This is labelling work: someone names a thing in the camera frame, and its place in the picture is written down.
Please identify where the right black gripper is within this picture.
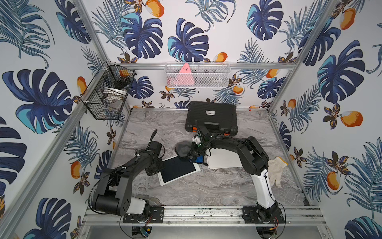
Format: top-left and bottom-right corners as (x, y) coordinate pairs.
(185, 141), (207, 156)

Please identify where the blue grey microfibre cloth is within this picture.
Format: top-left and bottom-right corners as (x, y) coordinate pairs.
(175, 141), (208, 166)

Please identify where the white drawing tablet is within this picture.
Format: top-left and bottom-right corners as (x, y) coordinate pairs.
(207, 148), (242, 169)
(158, 156), (201, 186)

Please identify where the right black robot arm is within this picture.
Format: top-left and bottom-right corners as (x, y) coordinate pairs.
(187, 126), (286, 226)

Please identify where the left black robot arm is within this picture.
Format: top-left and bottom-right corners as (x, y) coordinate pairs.
(89, 129), (165, 223)

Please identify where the black plastic tool case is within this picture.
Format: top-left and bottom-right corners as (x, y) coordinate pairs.
(185, 101), (238, 136)

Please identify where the pink triangular card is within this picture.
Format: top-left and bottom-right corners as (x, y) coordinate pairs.
(174, 63), (196, 86)

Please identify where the white knitted glove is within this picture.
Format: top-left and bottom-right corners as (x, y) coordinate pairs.
(268, 156), (288, 188)

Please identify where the white mesh wall basket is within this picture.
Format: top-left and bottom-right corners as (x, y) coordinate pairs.
(164, 62), (231, 88)

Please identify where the black wire basket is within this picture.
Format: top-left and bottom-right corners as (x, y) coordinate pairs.
(81, 61), (137, 120)

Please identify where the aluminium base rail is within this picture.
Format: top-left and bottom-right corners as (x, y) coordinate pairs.
(83, 206), (326, 227)

